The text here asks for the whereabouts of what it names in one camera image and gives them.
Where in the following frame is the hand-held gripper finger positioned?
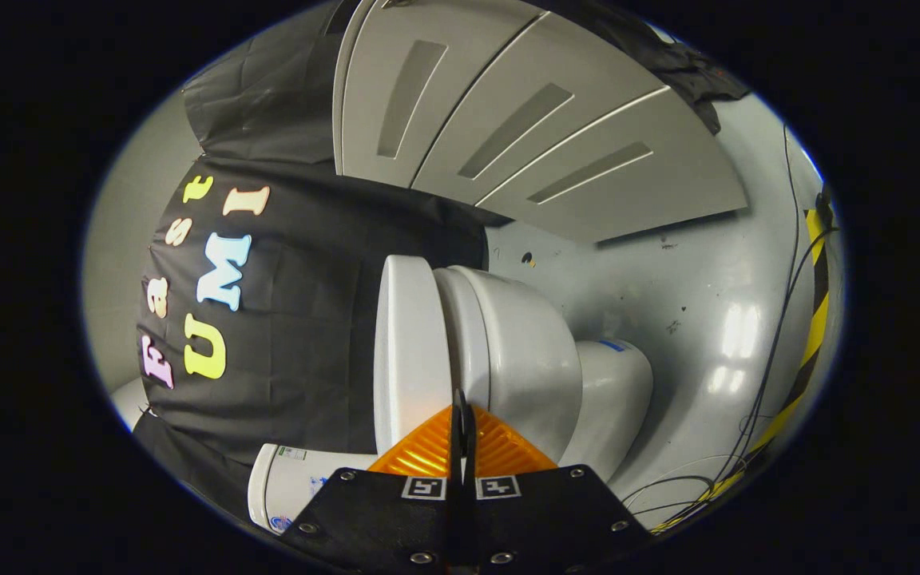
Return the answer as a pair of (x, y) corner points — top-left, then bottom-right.
(280, 390), (465, 569)
(464, 391), (652, 569)

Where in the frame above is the white toilet lid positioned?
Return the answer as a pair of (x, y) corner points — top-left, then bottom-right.
(372, 256), (454, 456)

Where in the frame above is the white ceramic toilet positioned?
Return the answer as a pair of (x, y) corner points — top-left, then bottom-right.
(247, 265), (654, 536)

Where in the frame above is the black backdrop cloth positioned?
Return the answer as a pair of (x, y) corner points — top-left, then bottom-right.
(133, 0), (752, 524)

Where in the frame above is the yellow black hazard tape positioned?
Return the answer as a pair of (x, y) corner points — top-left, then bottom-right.
(652, 208), (832, 534)

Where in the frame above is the white cabinet with recessed handles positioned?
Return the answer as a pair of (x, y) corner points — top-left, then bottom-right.
(332, 0), (750, 244)

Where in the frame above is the thin black cable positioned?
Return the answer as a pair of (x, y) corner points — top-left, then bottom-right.
(624, 124), (840, 528)

